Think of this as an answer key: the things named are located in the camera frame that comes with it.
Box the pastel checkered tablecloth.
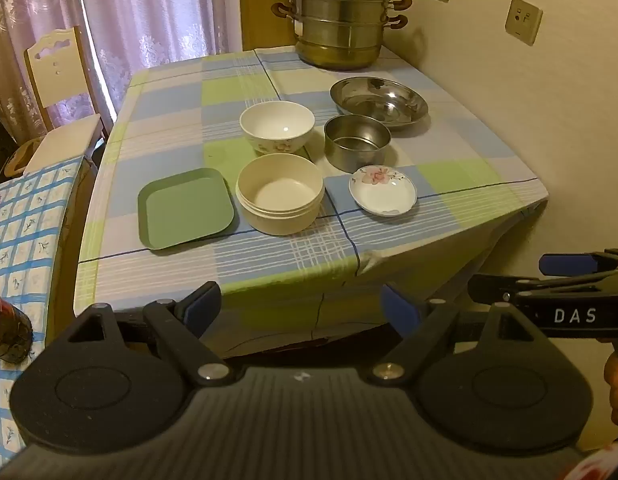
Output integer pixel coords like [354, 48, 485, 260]
[73, 45, 549, 361]

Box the wooden door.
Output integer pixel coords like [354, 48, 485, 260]
[238, 0, 350, 53]

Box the lilac lace curtain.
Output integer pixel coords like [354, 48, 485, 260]
[0, 0, 114, 141]
[79, 0, 240, 111]

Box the stainless steel steamer pot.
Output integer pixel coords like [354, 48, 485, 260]
[269, 0, 412, 71]

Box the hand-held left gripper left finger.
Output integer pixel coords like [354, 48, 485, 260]
[69, 281, 240, 387]

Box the small stainless steel bowl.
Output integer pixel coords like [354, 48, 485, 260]
[323, 114, 392, 173]

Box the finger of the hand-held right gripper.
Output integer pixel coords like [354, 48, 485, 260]
[468, 274, 597, 306]
[539, 249, 618, 277]

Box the beige round-hole wall socket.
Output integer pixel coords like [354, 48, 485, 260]
[505, 0, 543, 47]

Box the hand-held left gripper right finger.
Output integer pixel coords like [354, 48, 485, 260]
[373, 284, 537, 386]

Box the white wooden chair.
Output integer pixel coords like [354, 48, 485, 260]
[23, 26, 110, 176]

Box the wide stainless steel plate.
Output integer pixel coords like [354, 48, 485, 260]
[330, 76, 429, 131]

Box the white floral bowl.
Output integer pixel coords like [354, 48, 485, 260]
[239, 100, 316, 157]

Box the small floral dish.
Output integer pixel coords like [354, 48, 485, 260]
[348, 164, 418, 218]

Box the dark red bottle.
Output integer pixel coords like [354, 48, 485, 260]
[0, 287, 34, 366]

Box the cream ridged plastic bowl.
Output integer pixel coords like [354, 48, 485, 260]
[235, 153, 325, 236]

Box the green square plate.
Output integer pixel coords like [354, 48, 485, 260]
[137, 168, 236, 251]

